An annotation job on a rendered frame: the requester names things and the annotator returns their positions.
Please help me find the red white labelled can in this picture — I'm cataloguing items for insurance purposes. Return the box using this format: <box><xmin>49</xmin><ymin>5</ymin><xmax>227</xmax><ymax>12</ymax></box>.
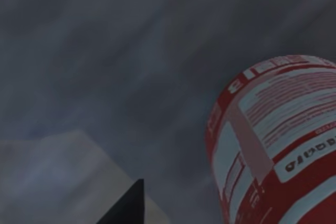
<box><xmin>205</xmin><ymin>54</ymin><xmax>336</xmax><ymax>224</ymax></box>

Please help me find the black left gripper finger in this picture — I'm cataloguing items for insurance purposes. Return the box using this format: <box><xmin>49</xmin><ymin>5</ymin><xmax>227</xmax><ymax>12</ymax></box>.
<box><xmin>96</xmin><ymin>178</ymin><xmax>145</xmax><ymax>224</ymax></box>

